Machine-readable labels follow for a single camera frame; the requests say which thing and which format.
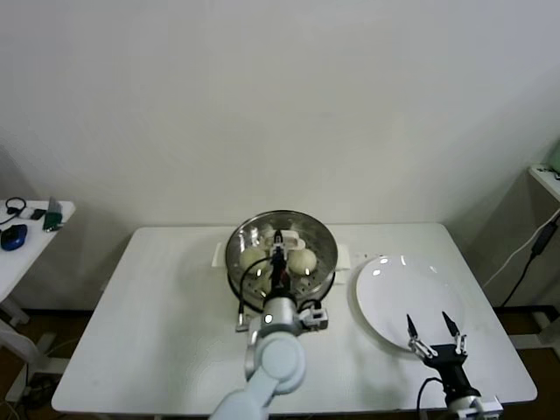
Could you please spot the white side table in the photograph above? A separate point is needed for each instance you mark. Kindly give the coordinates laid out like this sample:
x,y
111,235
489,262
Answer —
x,y
26,262

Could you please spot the pale green object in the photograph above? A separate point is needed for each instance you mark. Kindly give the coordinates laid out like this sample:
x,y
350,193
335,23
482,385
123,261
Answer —
x,y
555,157

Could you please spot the white round plate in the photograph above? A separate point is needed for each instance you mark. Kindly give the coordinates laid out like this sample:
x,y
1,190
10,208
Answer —
x,y
394,297

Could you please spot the blue computer mouse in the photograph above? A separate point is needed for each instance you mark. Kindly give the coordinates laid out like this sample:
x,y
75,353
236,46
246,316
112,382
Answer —
x,y
14,236

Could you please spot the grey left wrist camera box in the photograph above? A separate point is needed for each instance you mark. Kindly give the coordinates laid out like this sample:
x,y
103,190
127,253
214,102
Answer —
x,y
315,318

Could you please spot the green and grey board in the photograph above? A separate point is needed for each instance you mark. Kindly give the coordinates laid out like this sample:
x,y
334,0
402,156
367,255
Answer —
x,y
53,219

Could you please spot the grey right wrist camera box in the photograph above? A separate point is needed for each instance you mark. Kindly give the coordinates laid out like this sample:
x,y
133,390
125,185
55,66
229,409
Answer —
x,y
490,407

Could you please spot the small white device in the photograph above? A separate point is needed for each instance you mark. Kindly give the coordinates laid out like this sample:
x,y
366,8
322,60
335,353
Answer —
x,y
28,213

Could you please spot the stainless steel steamer basket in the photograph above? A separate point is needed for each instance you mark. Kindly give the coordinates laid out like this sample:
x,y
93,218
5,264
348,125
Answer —
x,y
327,286

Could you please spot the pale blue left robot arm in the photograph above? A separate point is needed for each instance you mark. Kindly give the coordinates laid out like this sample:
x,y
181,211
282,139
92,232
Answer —
x,y
275,359

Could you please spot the white steamed baozi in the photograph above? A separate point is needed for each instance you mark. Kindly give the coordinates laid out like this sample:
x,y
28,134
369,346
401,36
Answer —
x,y
250,258
263,285
304,261

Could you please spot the small black device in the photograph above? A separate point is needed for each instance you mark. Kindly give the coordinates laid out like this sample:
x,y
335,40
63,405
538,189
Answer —
x,y
39,214

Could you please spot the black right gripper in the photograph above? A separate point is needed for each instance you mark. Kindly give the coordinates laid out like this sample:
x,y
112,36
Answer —
x,y
448,363

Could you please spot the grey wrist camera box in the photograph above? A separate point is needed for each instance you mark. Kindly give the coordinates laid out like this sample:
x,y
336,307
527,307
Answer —
x,y
490,407
315,318

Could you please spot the dark floor power strip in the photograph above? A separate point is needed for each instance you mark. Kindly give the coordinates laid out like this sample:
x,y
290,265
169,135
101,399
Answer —
x,y
41,385

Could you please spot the small dark shelf item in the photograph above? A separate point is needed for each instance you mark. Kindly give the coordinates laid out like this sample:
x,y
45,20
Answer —
x,y
552,172

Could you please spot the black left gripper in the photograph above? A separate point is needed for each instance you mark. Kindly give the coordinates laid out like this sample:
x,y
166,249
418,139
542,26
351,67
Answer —
x,y
279,280

